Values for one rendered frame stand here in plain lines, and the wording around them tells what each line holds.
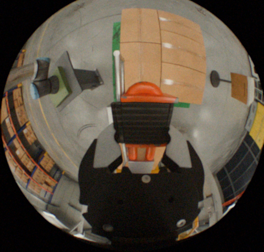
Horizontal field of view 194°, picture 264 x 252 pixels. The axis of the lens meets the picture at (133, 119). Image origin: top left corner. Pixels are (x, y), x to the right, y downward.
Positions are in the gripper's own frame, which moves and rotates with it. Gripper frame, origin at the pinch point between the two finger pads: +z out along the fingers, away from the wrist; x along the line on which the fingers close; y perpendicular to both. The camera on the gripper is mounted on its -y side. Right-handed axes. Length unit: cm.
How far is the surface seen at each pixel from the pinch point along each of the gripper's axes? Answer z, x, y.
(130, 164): -1.5, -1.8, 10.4
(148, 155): -0.7, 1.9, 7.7
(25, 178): -224, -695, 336
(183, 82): 68, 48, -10
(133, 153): -0.8, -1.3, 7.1
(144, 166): -1.5, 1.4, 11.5
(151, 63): 68, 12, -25
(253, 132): 20, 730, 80
